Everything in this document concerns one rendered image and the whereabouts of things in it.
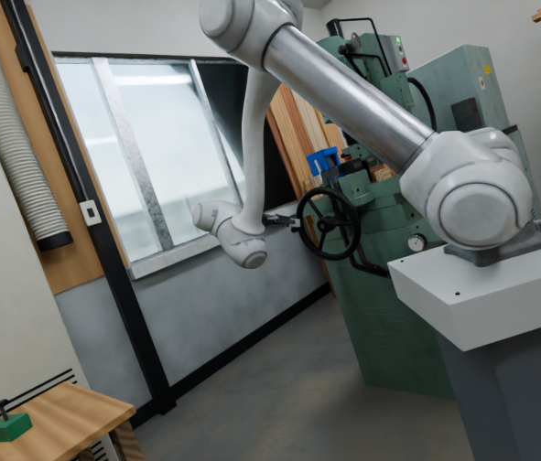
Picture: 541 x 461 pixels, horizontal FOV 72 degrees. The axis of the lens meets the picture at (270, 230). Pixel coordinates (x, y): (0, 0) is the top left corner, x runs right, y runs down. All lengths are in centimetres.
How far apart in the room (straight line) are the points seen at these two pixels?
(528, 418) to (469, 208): 49
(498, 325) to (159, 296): 197
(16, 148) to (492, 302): 199
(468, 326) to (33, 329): 166
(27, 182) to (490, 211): 191
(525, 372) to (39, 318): 173
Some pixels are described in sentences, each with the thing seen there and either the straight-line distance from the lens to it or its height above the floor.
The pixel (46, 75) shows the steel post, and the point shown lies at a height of 197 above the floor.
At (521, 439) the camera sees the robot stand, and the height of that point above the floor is 35.
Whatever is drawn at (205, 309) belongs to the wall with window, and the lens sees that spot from 257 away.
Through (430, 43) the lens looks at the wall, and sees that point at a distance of 401.
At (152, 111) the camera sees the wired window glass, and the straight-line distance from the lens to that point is 278.
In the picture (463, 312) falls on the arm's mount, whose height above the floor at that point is 67.
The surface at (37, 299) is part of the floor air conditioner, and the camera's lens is 192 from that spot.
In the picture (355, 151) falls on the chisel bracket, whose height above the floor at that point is 104.
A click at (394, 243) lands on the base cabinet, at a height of 65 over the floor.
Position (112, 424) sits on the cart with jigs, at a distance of 125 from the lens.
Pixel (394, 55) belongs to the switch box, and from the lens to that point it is 189.
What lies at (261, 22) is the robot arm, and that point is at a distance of 84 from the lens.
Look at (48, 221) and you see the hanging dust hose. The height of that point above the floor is 120.
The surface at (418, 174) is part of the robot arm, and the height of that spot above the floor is 93.
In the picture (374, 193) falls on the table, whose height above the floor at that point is 86.
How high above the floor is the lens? 97
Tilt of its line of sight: 5 degrees down
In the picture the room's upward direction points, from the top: 19 degrees counter-clockwise
